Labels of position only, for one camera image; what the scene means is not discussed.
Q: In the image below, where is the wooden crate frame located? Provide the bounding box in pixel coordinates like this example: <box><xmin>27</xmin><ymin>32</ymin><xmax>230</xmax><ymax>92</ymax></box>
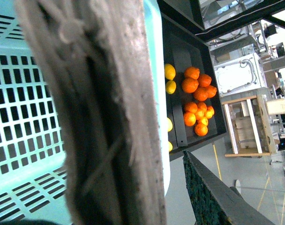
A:
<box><xmin>222</xmin><ymin>94</ymin><xmax>278</xmax><ymax>158</ymax></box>

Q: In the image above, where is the large orange left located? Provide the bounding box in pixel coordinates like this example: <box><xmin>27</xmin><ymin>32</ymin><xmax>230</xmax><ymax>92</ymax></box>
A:
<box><xmin>181</xmin><ymin>77</ymin><xmax>199</xmax><ymax>94</ymax></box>

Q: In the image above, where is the small orange upper left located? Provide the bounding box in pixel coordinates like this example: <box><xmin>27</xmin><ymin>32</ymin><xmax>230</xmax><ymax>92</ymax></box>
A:
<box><xmin>184</xmin><ymin>102</ymin><xmax>198</xmax><ymax>113</ymax></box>

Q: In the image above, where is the large orange top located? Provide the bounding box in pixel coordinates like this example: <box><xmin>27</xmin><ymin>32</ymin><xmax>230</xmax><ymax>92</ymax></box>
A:
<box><xmin>184</xmin><ymin>67</ymin><xmax>200</xmax><ymax>80</ymax></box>

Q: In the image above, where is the large orange far right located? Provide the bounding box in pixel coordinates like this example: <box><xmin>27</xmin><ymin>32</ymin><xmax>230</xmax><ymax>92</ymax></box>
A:
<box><xmin>205</xmin><ymin>85</ymin><xmax>217</xmax><ymax>98</ymax></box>

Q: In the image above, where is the small orange lower left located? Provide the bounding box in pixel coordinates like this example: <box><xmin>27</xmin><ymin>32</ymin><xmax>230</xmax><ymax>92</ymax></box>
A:
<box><xmin>183</xmin><ymin>112</ymin><xmax>196</xmax><ymax>127</ymax></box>

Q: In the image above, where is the white appliance back panel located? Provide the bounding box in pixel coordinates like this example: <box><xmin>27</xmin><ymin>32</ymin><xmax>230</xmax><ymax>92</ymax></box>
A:
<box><xmin>214</xmin><ymin>53</ymin><xmax>268</xmax><ymax>97</ymax></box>

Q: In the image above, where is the yellow lemon bottom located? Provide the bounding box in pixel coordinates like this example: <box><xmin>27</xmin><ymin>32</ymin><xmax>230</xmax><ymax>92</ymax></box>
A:
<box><xmin>168</xmin><ymin>142</ymin><xmax>173</xmax><ymax>152</ymax></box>

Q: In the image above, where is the small orange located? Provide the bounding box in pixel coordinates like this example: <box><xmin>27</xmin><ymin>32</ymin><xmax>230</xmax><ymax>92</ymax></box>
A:
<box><xmin>204</xmin><ymin>106</ymin><xmax>215</xmax><ymax>119</ymax></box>
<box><xmin>184</xmin><ymin>102</ymin><xmax>198</xmax><ymax>113</ymax></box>
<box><xmin>183</xmin><ymin>112</ymin><xmax>196</xmax><ymax>127</ymax></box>
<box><xmin>194</xmin><ymin>123</ymin><xmax>208</xmax><ymax>136</ymax></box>

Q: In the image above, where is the small orange right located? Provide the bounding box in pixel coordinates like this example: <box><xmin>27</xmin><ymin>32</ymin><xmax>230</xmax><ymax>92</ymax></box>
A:
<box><xmin>204</xmin><ymin>106</ymin><xmax>215</xmax><ymax>119</ymax></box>

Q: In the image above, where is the light teal plastic basket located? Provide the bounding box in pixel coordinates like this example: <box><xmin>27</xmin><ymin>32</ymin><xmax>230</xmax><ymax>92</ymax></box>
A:
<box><xmin>0</xmin><ymin>0</ymin><xmax>170</xmax><ymax>225</ymax></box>

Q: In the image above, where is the dark wooden display shelf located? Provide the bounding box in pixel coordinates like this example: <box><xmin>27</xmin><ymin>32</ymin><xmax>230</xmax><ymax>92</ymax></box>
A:
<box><xmin>157</xmin><ymin>0</ymin><xmax>285</xmax><ymax>161</ymax></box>

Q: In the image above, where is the large orange lower middle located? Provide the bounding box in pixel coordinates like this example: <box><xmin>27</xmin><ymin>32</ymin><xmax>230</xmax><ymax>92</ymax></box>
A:
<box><xmin>193</xmin><ymin>87</ymin><xmax>208</xmax><ymax>102</ymax></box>

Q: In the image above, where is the large orange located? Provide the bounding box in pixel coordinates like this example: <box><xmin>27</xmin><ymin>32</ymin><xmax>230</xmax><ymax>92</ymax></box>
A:
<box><xmin>181</xmin><ymin>77</ymin><xmax>199</xmax><ymax>94</ymax></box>
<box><xmin>205</xmin><ymin>85</ymin><xmax>217</xmax><ymax>98</ymax></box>
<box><xmin>197</xmin><ymin>74</ymin><xmax>212</xmax><ymax>88</ymax></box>
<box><xmin>184</xmin><ymin>67</ymin><xmax>200</xmax><ymax>80</ymax></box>
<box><xmin>193</xmin><ymin>87</ymin><xmax>208</xmax><ymax>102</ymax></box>

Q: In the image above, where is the yellow lemon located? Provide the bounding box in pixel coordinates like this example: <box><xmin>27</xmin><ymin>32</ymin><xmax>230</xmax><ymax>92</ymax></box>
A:
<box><xmin>164</xmin><ymin>64</ymin><xmax>176</xmax><ymax>80</ymax></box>
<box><xmin>168</xmin><ymin>142</ymin><xmax>173</xmax><ymax>152</ymax></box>
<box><xmin>165</xmin><ymin>80</ymin><xmax>176</xmax><ymax>94</ymax></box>
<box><xmin>167</xmin><ymin>117</ymin><xmax>173</xmax><ymax>132</ymax></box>

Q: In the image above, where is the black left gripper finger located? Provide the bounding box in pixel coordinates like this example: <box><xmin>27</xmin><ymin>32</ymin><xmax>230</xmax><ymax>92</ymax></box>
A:
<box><xmin>183</xmin><ymin>151</ymin><xmax>274</xmax><ymax>225</ymax></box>

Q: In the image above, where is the small orange bottom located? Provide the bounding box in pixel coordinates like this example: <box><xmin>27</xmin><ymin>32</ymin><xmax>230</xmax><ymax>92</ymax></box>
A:
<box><xmin>194</xmin><ymin>123</ymin><xmax>208</xmax><ymax>136</ymax></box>

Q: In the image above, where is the grey basket handle strap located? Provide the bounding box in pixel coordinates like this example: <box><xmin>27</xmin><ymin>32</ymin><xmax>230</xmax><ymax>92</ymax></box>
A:
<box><xmin>13</xmin><ymin>0</ymin><xmax>168</xmax><ymax>225</ymax></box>

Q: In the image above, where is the yellow lemon upper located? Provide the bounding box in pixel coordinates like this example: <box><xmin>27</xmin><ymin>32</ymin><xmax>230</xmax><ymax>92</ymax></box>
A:
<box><xmin>164</xmin><ymin>64</ymin><xmax>176</xmax><ymax>80</ymax></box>

